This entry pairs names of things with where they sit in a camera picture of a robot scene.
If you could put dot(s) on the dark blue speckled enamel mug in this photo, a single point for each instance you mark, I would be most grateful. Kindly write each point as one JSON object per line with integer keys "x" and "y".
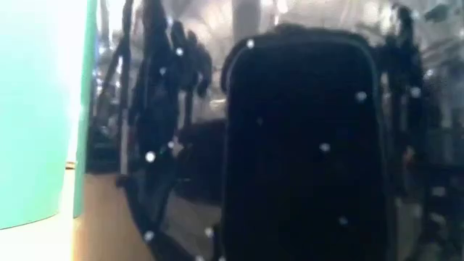
{"x": 301, "y": 145}

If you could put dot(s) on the plain green plastic cup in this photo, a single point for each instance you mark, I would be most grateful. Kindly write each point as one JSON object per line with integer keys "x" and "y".
{"x": 32, "y": 108}

